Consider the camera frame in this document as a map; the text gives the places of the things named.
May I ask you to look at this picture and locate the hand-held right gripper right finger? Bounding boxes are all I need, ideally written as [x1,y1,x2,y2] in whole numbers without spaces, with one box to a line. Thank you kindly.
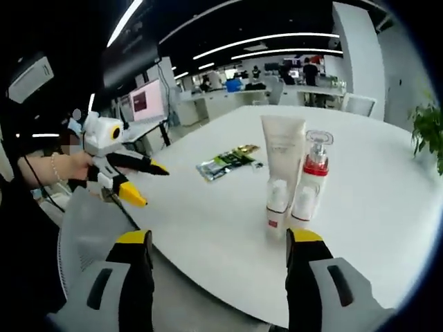
[285,228,395,332]

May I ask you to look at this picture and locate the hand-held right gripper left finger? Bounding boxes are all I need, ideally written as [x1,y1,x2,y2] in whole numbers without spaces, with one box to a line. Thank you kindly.
[48,228,155,332]

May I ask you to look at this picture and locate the small white red tube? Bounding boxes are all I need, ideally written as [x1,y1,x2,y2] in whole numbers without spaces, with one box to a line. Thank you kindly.
[265,178,292,241]

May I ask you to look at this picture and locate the large red-collared skincare bottle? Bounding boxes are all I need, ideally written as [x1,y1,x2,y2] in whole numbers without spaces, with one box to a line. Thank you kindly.
[293,129,336,218]

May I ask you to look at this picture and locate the white skincare tube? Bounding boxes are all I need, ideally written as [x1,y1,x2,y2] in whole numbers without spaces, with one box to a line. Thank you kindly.
[260,114,307,195]

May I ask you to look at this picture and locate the person's left hand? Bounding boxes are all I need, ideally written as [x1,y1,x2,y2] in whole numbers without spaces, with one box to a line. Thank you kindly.
[57,151,94,181]

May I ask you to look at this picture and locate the white desk black legs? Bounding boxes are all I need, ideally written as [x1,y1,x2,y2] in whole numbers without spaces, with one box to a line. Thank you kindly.
[121,119,172,154]

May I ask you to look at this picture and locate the black hanging screen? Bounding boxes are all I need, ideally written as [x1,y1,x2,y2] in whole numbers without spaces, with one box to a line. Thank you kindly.
[102,43,163,91]

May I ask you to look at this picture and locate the ceiling air conditioner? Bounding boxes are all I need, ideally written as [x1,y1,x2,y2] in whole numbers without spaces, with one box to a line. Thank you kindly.
[7,57,55,103]

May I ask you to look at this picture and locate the long white office counter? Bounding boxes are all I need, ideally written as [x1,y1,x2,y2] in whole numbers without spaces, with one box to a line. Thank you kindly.
[179,84,347,127]

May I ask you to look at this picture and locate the person's black shirt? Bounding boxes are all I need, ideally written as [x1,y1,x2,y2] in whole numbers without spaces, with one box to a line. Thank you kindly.
[0,179,70,322]

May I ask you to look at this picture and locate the long ceiling light strip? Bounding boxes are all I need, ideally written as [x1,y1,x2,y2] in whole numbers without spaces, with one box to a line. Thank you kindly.
[193,33,340,60]
[230,48,343,60]
[107,0,145,48]

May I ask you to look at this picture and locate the white chair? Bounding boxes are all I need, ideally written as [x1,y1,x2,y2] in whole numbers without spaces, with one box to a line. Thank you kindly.
[341,92,377,118]

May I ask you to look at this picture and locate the potted green plant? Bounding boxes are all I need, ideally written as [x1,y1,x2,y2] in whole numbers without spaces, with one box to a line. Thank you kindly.
[408,91,443,177]

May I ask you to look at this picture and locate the black cable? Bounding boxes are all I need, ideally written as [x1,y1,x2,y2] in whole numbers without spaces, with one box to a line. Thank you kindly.
[110,193,141,230]

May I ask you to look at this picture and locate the pearl bracelet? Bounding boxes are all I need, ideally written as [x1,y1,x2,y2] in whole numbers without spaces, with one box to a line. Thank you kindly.
[51,151,62,183]

